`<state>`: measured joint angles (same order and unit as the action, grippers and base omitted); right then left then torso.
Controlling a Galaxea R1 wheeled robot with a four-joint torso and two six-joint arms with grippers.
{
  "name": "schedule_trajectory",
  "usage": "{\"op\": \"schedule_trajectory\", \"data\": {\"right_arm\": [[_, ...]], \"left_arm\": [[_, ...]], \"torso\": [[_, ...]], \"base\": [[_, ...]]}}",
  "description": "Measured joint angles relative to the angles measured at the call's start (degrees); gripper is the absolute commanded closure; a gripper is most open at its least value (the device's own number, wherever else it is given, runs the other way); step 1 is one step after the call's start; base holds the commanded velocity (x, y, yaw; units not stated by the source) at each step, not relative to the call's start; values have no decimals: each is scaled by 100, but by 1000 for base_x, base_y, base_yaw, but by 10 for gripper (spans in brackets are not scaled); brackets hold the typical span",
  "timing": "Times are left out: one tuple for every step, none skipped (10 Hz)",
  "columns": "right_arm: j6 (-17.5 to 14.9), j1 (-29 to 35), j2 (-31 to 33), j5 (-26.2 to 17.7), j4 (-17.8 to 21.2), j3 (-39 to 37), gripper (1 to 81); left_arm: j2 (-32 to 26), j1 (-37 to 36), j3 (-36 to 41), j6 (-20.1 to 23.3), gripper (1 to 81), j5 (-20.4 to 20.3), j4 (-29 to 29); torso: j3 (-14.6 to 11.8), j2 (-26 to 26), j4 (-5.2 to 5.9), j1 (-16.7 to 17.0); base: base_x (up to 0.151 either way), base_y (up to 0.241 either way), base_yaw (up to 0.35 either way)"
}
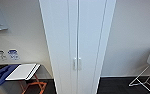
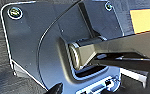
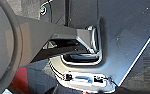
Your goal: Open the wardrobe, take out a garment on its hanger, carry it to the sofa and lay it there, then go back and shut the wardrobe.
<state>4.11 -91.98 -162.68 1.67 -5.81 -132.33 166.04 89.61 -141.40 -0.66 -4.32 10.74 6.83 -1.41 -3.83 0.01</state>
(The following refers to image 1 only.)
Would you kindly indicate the white wardrobe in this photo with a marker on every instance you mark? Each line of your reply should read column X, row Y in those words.
column 91, row 33

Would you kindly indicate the orange metal frame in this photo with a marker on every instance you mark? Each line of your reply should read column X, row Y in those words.
column 34, row 87

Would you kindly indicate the blue and white wall sign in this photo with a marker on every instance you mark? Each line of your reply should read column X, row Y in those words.
column 13, row 54

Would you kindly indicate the white wall sign dark print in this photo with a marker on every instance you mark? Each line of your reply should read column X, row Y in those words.
column 0, row 55

